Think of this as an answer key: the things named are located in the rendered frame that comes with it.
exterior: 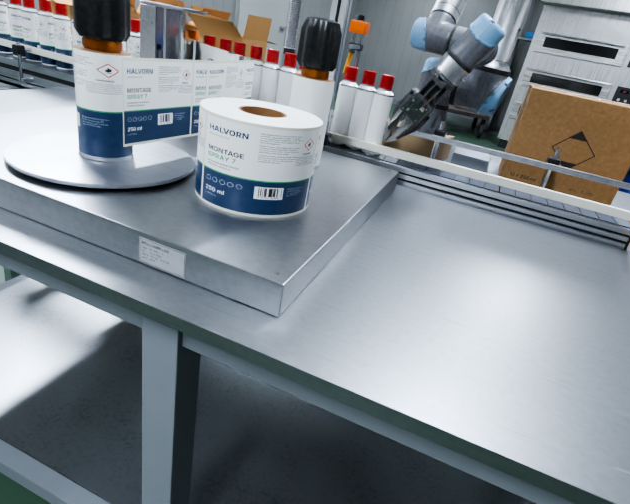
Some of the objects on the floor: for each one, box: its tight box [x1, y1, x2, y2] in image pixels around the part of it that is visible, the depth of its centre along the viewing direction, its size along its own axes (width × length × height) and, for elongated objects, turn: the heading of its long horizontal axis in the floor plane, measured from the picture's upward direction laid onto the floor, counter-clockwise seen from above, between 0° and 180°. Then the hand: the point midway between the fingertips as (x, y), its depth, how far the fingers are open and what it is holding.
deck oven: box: [497, 0, 630, 148], centre depth 645 cm, size 161×124×213 cm
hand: (389, 136), depth 121 cm, fingers closed, pressing on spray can
